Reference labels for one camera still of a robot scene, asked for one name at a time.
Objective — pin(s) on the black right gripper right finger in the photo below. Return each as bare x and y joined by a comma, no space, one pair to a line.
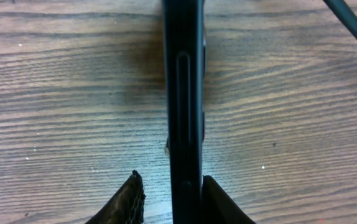
218,207

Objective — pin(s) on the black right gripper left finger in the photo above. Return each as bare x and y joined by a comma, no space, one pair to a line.
126,206

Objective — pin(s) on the blue Samsung Galaxy smartphone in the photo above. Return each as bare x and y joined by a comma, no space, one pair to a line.
185,64

